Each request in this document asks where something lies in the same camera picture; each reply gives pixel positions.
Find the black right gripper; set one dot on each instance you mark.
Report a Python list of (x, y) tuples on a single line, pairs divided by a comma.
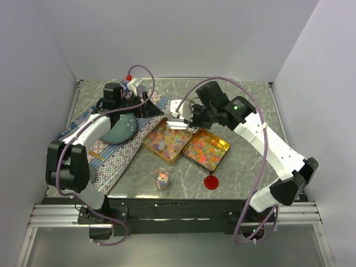
[(194, 123)]

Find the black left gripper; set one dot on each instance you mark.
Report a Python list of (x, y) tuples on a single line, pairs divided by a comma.
[(150, 110)]

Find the red jar lid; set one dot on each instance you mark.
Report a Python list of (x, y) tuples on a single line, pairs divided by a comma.
[(211, 182)]

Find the clear glass jar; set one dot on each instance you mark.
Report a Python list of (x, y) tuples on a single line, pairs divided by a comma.
[(161, 179)]

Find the metal scoop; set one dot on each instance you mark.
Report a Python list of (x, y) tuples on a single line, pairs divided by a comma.
[(178, 123)]

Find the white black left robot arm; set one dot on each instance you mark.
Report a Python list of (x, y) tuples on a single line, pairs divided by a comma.
[(67, 167)]

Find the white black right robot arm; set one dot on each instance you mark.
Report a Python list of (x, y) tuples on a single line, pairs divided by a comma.
[(294, 171)]

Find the pink tin of star candies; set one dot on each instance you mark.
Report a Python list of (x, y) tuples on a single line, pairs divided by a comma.
[(193, 129)]

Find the dark tin of gummy candies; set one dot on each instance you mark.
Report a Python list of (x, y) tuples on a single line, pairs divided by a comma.
[(205, 150)]

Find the gold tin of popsicle candies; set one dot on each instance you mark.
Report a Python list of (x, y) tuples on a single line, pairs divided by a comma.
[(167, 144)]

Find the teal ceramic plate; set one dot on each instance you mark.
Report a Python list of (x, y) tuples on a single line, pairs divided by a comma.
[(123, 130)]

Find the patterned paper placemat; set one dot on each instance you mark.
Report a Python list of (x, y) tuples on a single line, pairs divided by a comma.
[(115, 149)]

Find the gold knife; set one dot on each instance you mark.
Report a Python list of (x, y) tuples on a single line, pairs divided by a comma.
[(95, 155)]

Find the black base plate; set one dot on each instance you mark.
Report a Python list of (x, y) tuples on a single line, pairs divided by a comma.
[(155, 216)]

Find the aluminium rail frame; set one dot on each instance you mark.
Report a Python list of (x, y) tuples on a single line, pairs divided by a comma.
[(56, 240)]

